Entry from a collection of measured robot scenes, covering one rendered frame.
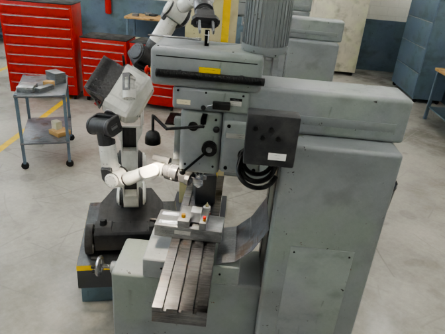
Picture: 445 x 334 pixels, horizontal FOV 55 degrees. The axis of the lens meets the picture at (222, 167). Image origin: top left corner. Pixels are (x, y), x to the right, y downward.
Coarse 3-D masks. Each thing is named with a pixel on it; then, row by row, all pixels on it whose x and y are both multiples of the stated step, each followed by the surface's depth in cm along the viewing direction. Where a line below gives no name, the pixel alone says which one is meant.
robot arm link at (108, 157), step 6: (114, 144) 222; (102, 150) 220; (108, 150) 220; (114, 150) 222; (102, 156) 222; (108, 156) 221; (114, 156) 223; (102, 162) 223; (108, 162) 222; (114, 162) 224; (102, 168) 224; (108, 168) 223; (114, 168) 224; (102, 174) 224; (108, 174) 222; (114, 174) 222; (108, 180) 223; (114, 180) 222; (114, 186) 223
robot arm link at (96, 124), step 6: (90, 120) 220; (96, 120) 218; (102, 120) 217; (90, 126) 219; (96, 126) 217; (102, 126) 215; (90, 132) 221; (96, 132) 219; (102, 132) 216; (102, 138) 218; (108, 138) 218; (102, 144) 219; (108, 144) 219
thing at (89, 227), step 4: (88, 224) 280; (92, 224) 281; (88, 228) 276; (92, 228) 276; (88, 232) 274; (92, 232) 275; (84, 236) 273; (88, 236) 273; (92, 236) 274; (84, 240) 272; (88, 240) 272; (92, 240) 274; (84, 244) 272; (88, 244) 272; (92, 244) 274; (88, 248) 273; (92, 248) 275; (88, 252) 276; (92, 252) 277
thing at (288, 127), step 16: (256, 112) 159; (272, 112) 161; (288, 112) 162; (256, 128) 159; (272, 128) 159; (288, 128) 159; (256, 144) 163; (272, 144) 162; (288, 144) 162; (256, 160) 166; (272, 160) 165; (288, 160) 165
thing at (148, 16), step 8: (128, 16) 970; (136, 16) 977; (144, 16) 991; (152, 16) 996; (0, 24) 1058; (0, 32) 1014; (440, 72) 686; (432, 88) 714; (432, 96) 719; (424, 112) 735; (440, 112) 702
